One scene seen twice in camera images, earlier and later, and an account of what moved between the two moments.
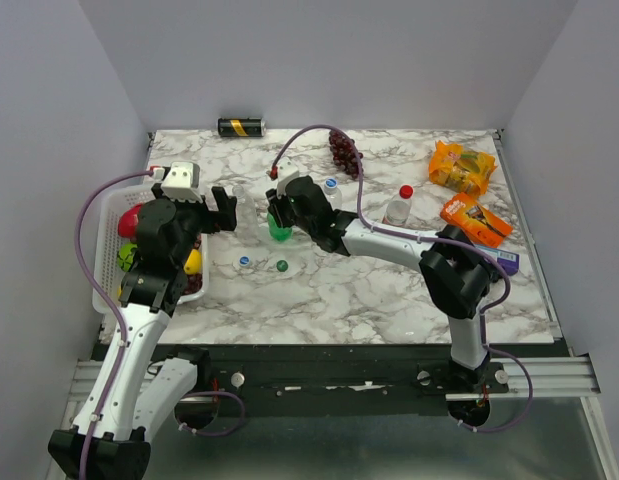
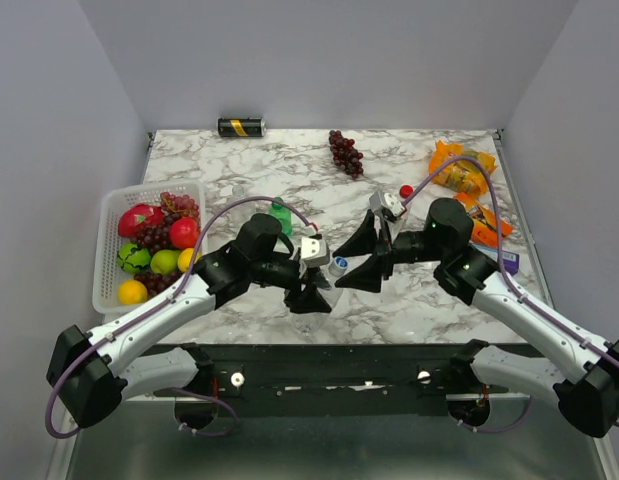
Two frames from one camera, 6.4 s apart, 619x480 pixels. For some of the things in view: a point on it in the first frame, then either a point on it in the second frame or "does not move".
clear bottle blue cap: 333,193 -> 315,322
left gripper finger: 227,206 -> 321,281
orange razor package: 486,227 does not move
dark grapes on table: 344,154 does not move
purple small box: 508,261 does not move
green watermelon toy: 125,256 does not move
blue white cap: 331,183 -> 340,264
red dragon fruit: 128,222 does not move
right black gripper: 275,205 -> 368,275
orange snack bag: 451,165 does not move
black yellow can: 241,127 does not move
